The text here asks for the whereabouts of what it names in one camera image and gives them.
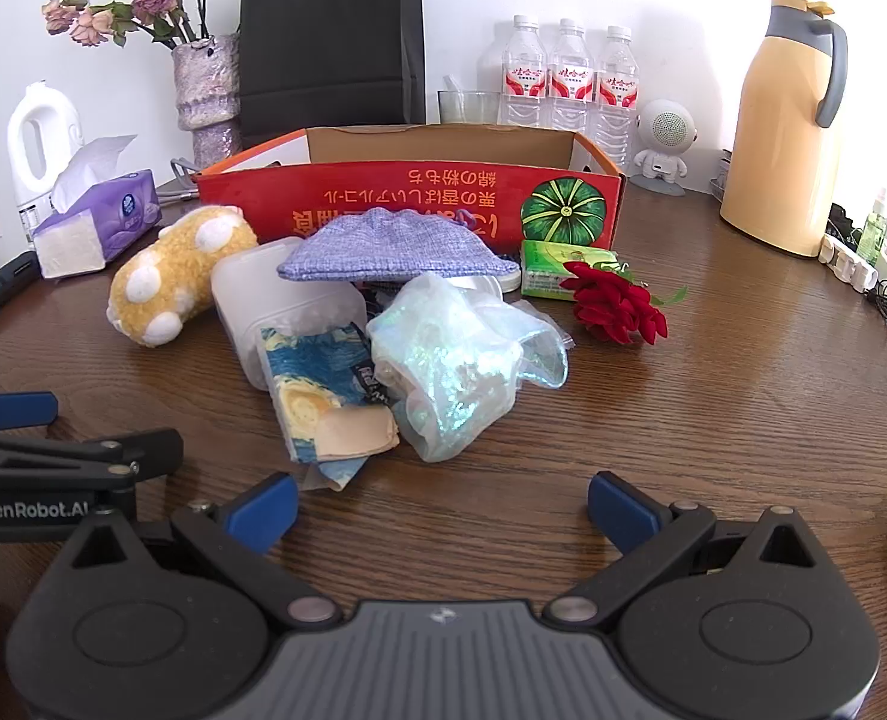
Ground white detergent bottle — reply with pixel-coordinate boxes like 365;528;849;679
7;82;85;211

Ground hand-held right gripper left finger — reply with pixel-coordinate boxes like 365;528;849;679
61;472;343;628

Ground clear glass cup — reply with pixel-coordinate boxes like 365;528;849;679
437;90;504;125

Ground green tissue pack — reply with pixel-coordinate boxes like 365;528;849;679
520;240;635;305

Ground clear water bottle red label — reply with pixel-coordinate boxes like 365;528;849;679
588;25;640;166
547;19;591;133
498;15;548;128

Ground yellow thermos jug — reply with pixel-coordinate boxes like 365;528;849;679
719;0;849;256

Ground green spray bottle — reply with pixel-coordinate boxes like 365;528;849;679
855;187;887;265

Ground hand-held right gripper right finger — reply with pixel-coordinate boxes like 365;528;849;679
544;469;823;628

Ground blue yellow painting print packet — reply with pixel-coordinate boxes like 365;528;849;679
261;321;401;492

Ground black paper bag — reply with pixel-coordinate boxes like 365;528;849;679
237;0;427;151

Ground red artificial rose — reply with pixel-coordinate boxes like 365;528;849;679
559;261;690;346

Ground purple white textured vase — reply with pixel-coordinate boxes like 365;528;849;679
172;34;243;170

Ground dark zip case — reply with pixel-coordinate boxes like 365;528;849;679
0;251;41;329

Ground purple woven pouch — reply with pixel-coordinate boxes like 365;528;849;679
276;206;521;286

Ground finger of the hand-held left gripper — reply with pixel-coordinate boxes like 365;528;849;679
0;390;59;433
0;427;185;484

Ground white power strip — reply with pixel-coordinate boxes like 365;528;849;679
820;232;880;290

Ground red cardboard box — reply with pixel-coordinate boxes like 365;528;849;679
192;124;628;271

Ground white and yellow plush toy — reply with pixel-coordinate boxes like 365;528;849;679
211;236;369;391

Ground purple tissue pack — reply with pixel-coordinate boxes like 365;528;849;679
33;135;163;280

